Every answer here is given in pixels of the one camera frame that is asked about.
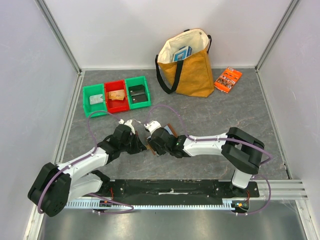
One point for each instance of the right aluminium frame post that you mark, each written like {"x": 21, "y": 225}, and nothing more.
{"x": 277, "y": 33}

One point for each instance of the mustard tote bag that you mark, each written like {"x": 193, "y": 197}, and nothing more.
{"x": 192, "y": 76}

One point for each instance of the front aluminium rail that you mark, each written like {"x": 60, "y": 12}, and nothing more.
{"x": 277, "y": 188}

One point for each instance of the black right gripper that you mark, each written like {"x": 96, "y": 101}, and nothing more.
{"x": 153, "y": 145}

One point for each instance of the grey slotted cable duct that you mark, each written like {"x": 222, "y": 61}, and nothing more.
{"x": 93, "y": 203}

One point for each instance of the green plastic bin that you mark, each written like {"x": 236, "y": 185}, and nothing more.
{"x": 89, "y": 90}
{"x": 136, "y": 81}

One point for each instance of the blue box in bag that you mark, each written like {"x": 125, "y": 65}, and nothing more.
{"x": 182, "y": 53}

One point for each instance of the orange snack packet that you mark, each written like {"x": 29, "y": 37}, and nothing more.
{"x": 227, "y": 80}

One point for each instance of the right green plastic bin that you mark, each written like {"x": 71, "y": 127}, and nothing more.
{"x": 136, "y": 81}

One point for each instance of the black card stack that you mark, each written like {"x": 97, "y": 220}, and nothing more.
{"x": 138, "y": 94}

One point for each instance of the left green plastic bin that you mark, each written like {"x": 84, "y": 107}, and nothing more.
{"x": 89, "y": 90}

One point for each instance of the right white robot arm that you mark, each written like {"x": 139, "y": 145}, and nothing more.
{"x": 241, "y": 149}

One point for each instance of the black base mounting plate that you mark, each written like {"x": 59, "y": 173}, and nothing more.
{"x": 174, "y": 191}

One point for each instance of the aluminium frame post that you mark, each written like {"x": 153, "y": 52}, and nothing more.
{"x": 58, "y": 34}
{"x": 277, "y": 33}

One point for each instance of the brown leather card holder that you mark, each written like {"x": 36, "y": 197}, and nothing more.
{"x": 169, "y": 129}

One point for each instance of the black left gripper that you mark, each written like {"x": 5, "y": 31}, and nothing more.
{"x": 139, "y": 147}

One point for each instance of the left aluminium frame post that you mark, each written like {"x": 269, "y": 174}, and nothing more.
{"x": 58, "y": 34}

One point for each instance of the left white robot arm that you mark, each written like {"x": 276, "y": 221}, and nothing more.
{"x": 82, "y": 169}

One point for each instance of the red plastic bin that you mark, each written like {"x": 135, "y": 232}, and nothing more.
{"x": 116, "y": 106}

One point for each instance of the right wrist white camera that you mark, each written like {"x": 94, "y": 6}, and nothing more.
{"x": 152, "y": 126}

